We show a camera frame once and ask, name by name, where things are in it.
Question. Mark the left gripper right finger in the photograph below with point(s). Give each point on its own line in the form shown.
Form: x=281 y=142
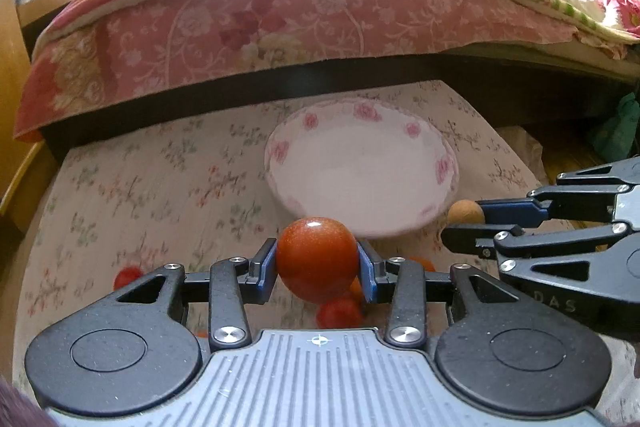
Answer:
x=490 y=345

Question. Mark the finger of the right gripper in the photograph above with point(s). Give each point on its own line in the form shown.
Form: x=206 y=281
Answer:
x=591 y=275
x=582 y=195

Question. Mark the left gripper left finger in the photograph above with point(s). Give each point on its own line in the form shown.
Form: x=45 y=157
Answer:
x=143 y=344

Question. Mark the small red cherry tomato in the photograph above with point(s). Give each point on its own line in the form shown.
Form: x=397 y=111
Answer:
x=126 y=276

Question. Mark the brown longan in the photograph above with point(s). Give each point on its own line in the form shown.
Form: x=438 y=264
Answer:
x=466 y=212

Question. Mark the orange tomato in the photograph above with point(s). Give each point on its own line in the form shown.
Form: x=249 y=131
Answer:
x=355 y=291

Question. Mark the red tomato cluster front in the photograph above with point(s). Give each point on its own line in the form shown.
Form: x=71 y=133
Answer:
x=341 y=313

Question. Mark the large red tomato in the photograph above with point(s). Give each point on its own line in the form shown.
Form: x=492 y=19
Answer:
x=317 y=259

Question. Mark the large orange tangerine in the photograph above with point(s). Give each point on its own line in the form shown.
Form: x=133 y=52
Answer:
x=426 y=264

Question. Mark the green bag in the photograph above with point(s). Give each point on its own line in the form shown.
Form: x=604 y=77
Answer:
x=614 y=140

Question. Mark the floral tablecloth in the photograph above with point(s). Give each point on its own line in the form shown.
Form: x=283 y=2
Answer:
x=193 y=191

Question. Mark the white floral plate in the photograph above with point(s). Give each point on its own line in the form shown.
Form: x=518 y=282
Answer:
x=379 y=169

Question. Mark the wooden cabinet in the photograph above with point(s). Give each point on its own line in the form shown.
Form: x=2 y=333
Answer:
x=26 y=169

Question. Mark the pink floral bedspread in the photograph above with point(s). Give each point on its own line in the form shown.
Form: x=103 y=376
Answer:
x=100 y=53

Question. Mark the dark wooden bed frame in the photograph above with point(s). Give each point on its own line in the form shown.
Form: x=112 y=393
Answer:
x=507 y=84

